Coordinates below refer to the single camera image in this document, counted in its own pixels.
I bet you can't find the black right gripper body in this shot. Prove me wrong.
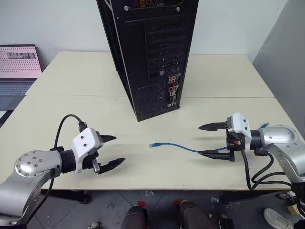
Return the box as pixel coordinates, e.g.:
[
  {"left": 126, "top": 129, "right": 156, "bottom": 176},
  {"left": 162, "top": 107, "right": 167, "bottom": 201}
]
[{"left": 225, "top": 128, "right": 246, "bottom": 152}]

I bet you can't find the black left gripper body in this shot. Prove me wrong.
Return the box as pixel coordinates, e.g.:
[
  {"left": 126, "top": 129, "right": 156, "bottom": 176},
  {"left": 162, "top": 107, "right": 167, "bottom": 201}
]
[{"left": 80, "top": 150, "right": 101, "bottom": 174}]

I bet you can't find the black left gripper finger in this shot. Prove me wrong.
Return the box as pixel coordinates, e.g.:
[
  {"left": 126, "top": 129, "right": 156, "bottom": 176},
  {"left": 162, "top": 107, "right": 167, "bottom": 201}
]
[
  {"left": 100, "top": 135, "right": 117, "bottom": 144},
  {"left": 99, "top": 157, "right": 126, "bottom": 174}
]

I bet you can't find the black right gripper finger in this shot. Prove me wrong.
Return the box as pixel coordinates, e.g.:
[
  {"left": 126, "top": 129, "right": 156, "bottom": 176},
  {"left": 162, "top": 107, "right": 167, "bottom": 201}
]
[
  {"left": 198, "top": 149, "right": 235, "bottom": 163},
  {"left": 198, "top": 121, "right": 227, "bottom": 132}
]

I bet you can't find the black table foot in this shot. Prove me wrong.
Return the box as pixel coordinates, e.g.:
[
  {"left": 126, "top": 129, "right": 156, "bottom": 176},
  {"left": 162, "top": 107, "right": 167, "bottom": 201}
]
[{"left": 40, "top": 189, "right": 92, "bottom": 205}]

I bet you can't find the dark rounded shape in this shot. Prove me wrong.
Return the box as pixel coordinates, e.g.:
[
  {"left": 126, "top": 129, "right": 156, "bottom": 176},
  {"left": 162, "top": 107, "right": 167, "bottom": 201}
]
[
  {"left": 121, "top": 204, "right": 149, "bottom": 229},
  {"left": 178, "top": 200, "right": 215, "bottom": 229}
]

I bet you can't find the small black box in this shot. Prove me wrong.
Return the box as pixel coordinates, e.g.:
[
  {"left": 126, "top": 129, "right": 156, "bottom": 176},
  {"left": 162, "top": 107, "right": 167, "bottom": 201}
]
[{"left": 218, "top": 214, "right": 236, "bottom": 229}]

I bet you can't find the yellow and red floor clutter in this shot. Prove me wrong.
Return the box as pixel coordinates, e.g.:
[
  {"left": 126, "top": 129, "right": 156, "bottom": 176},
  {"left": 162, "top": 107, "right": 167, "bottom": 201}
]
[{"left": 275, "top": 192, "right": 298, "bottom": 214}]

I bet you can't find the white shoe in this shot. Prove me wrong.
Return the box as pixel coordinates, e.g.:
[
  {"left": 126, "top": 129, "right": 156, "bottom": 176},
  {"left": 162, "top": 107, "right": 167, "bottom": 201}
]
[{"left": 263, "top": 208, "right": 296, "bottom": 229}]

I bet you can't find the black computer tower case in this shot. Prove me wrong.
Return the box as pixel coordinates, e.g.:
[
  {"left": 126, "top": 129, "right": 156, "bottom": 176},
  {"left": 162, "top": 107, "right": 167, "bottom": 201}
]
[{"left": 96, "top": 0, "right": 200, "bottom": 123}]

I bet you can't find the grey partition panel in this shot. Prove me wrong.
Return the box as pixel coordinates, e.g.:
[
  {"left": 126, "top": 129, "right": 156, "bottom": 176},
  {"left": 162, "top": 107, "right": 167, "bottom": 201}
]
[{"left": 252, "top": 0, "right": 305, "bottom": 135}]

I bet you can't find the open grey laptop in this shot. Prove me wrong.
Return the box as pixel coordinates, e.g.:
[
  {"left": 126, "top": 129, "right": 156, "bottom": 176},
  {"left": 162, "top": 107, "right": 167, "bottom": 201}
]
[{"left": 0, "top": 44, "right": 43, "bottom": 111}]

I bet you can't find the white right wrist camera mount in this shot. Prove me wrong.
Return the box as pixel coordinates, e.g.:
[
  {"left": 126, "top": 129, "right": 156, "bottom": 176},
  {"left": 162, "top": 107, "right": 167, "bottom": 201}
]
[{"left": 226, "top": 113, "right": 252, "bottom": 153}]

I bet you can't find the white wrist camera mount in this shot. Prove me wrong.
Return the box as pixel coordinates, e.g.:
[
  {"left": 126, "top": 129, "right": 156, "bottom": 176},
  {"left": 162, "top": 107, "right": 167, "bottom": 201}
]
[
  {"left": 226, "top": 113, "right": 252, "bottom": 153},
  {"left": 71, "top": 127, "right": 104, "bottom": 174}
]

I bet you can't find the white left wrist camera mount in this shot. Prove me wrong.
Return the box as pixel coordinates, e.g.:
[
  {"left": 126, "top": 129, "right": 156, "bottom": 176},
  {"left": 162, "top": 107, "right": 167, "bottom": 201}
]
[{"left": 71, "top": 127, "right": 104, "bottom": 174}]

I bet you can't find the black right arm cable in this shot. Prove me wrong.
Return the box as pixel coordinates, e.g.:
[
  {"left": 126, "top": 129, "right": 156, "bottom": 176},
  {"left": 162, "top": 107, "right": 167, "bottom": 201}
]
[{"left": 240, "top": 147, "right": 301, "bottom": 191}]

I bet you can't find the blue ethernet cable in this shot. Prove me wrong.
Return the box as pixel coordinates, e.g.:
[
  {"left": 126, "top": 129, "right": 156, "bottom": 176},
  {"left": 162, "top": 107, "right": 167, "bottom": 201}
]
[{"left": 149, "top": 122, "right": 270, "bottom": 153}]

